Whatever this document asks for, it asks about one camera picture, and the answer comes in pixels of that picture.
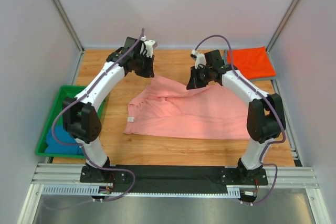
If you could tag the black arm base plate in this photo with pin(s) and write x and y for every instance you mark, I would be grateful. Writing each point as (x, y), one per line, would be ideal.
(230, 176)

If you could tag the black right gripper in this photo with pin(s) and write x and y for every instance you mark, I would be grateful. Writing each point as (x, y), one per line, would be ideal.
(195, 79)

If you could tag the aluminium frame rail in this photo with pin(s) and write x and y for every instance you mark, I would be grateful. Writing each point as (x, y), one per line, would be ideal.
(50, 173)

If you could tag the blue t-shirt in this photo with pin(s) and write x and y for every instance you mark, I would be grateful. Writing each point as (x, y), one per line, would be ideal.
(65, 145)

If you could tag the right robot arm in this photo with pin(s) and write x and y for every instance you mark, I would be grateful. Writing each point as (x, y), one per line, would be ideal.
(265, 115)

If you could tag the green plastic tray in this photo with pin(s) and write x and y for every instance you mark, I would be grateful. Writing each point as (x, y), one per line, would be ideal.
(57, 108)

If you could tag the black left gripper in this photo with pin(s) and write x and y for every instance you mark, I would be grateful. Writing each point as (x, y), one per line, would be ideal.
(146, 67)

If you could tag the folded orange t-shirt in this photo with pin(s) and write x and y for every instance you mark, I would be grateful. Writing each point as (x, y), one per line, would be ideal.
(250, 62)

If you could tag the pink t-shirt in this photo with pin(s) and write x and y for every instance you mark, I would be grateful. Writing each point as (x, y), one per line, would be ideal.
(166, 108)

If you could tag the folded grey t-shirt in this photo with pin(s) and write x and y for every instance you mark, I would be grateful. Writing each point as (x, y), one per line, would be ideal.
(262, 78)

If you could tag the white slotted cable duct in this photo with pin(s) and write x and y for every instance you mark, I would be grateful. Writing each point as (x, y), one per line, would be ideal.
(232, 192)

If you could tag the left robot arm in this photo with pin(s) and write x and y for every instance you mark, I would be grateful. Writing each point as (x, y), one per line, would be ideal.
(97, 90)

